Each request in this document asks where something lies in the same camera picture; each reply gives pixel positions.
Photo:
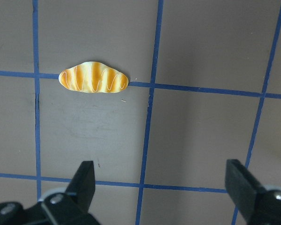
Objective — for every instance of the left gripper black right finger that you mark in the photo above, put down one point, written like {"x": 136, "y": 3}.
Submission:
{"x": 258, "y": 204}

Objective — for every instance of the toy bread roll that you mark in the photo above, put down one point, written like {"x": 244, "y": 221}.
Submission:
{"x": 93, "y": 77}

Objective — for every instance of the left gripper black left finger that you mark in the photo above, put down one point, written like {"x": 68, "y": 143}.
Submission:
{"x": 71, "y": 206}

